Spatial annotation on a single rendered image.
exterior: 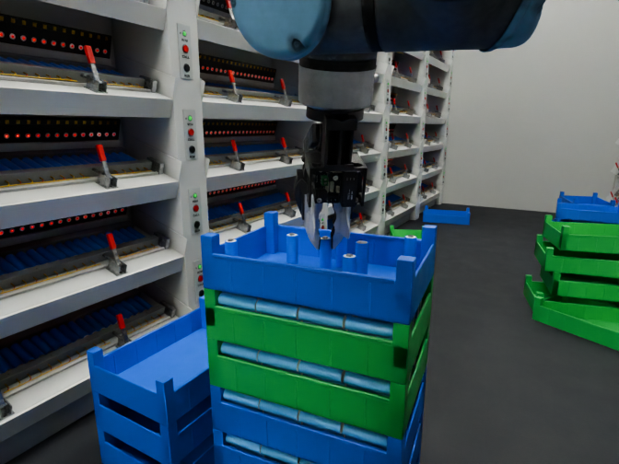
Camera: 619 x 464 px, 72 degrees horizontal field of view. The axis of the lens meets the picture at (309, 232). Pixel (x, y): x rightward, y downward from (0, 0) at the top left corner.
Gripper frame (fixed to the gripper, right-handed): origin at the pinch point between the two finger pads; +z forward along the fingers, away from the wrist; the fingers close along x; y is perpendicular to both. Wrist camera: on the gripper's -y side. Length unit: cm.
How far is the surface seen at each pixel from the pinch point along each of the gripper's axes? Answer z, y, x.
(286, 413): 21.7, 13.3, -6.6
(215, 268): 2.5, 3.3, -16.2
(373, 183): 55, -153, 50
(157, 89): -11, -55, -34
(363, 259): 0.7, 5.0, 4.8
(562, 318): 55, -41, 84
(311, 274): -0.6, 10.3, -3.2
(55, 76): -17, -38, -49
